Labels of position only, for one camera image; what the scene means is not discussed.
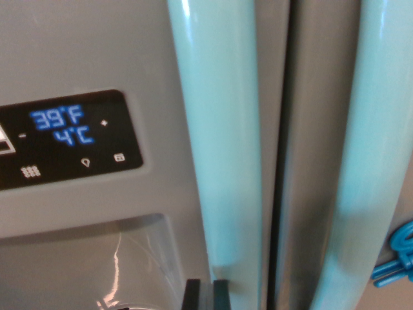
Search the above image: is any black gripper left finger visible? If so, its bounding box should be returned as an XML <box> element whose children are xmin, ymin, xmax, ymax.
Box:
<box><xmin>181</xmin><ymin>278</ymin><xmax>202</xmax><ymax>310</ymax></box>

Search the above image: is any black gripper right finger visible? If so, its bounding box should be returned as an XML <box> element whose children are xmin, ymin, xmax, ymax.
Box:
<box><xmin>212</xmin><ymin>279</ymin><xmax>232</xmax><ymax>310</ymax></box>

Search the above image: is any grey fridge door with dispenser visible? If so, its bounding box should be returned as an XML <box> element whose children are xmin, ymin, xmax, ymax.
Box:
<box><xmin>0</xmin><ymin>0</ymin><xmax>291</xmax><ymax>310</ymax></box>

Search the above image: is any plain grey fridge door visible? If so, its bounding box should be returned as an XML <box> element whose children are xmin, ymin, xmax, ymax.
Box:
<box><xmin>267</xmin><ymin>0</ymin><xmax>413</xmax><ymax>310</ymax></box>

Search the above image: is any grey round dispenser tray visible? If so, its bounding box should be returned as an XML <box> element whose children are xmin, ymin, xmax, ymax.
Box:
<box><xmin>95</xmin><ymin>298</ymin><xmax>152</xmax><ymax>310</ymax></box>

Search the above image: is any blue plastic toy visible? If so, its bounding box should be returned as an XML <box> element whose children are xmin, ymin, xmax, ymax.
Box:
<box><xmin>370</xmin><ymin>220</ymin><xmax>413</xmax><ymax>289</ymax></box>

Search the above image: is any black temperature display panel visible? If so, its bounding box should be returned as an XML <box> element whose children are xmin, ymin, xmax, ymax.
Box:
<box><xmin>0</xmin><ymin>88</ymin><xmax>144</xmax><ymax>192</ymax></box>

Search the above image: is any turquoise handle on dispenser door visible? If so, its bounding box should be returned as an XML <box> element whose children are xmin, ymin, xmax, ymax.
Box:
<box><xmin>165</xmin><ymin>0</ymin><xmax>263</xmax><ymax>287</ymax></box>

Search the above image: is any turquoise handle on plain door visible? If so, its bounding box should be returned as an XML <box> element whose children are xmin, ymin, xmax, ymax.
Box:
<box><xmin>306</xmin><ymin>0</ymin><xmax>413</xmax><ymax>310</ymax></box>

